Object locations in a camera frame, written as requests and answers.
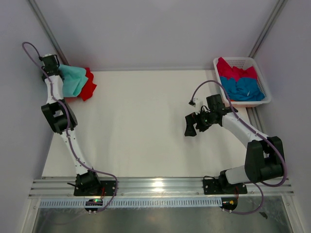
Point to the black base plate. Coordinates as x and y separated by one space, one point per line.
213 186
107 188

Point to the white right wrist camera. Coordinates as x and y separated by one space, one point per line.
197 104

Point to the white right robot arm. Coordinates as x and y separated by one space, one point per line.
264 158

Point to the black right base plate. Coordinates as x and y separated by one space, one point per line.
213 186

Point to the white slotted cable duct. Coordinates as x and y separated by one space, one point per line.
131 203

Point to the aluminium mounting rail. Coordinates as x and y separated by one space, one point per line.
57 187

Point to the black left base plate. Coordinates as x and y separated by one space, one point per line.
107 188

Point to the teal t shirt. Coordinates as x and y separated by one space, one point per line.
74 80

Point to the white plastic basket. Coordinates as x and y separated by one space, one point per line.
245 63

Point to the magenta t shirt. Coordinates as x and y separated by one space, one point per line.
225 70

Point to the blue t shirt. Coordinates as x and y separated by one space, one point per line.
245 89

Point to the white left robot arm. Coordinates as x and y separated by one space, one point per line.
62 121

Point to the red folded t shirt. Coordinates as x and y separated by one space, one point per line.
88 89

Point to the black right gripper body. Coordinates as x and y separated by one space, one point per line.
203 120

